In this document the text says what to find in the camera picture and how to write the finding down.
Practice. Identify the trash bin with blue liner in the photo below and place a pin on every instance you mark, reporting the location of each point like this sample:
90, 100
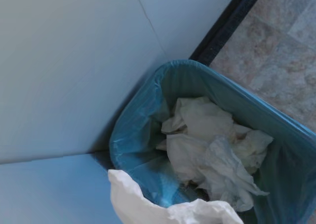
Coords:
284, 147

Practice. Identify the black baseboard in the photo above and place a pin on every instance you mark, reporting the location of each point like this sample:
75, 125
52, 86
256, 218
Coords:
227, 24

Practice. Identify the discarded crumpled white tissue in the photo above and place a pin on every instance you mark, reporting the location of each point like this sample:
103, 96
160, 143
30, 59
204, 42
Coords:
254, 145
197, 115
227, 174

